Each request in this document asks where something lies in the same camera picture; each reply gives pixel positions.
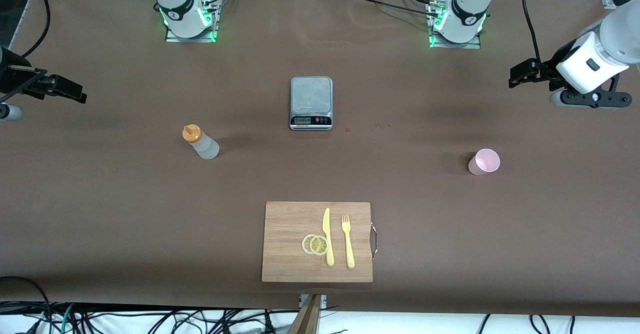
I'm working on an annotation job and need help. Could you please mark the pink plastic cup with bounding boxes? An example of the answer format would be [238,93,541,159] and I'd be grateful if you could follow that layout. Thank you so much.
[468,148,501,176]

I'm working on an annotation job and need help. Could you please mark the squeeze bottle with orange cap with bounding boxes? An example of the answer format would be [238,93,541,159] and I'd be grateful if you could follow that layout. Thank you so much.
[182,124,220,160]

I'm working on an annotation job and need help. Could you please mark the brown table cover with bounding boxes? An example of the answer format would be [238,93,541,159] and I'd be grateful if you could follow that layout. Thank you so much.
[0,0,640,319]

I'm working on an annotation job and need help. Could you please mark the silver digital kitchen scale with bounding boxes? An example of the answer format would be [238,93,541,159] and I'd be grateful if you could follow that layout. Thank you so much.
[289,76,334,131]

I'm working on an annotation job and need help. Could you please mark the yellow plastic fork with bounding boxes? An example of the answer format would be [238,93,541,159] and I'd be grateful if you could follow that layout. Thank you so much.
[341,214,356,269]

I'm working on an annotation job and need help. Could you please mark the yellow plastic knife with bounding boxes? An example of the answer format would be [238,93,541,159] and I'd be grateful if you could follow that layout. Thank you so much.
[322,208,335,267]

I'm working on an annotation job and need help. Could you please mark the bamboo cutting board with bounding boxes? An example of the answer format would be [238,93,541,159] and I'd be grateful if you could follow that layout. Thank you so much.
[261,201,378,283]

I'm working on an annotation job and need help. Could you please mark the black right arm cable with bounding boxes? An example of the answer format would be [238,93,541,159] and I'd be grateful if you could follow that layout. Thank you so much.
[20,0,52,59]

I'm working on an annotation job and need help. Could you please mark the aluminium arm base plate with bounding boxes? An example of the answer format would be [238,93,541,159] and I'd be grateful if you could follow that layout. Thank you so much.
[165,0,219,43]
[428,0,482,50]

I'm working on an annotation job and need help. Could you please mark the long black table cable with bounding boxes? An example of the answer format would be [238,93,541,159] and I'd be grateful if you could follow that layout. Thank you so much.
[345,0,441,18]

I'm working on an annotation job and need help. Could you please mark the black looped floor cable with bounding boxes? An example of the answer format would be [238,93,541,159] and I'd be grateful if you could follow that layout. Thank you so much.
[0,276,51,319]

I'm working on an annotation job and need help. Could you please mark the teal floor cable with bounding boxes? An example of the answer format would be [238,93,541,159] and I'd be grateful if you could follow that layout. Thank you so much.
[60,303,76,334]

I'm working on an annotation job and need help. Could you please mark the wooden post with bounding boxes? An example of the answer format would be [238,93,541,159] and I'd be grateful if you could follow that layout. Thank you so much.
[287,294,323,334]

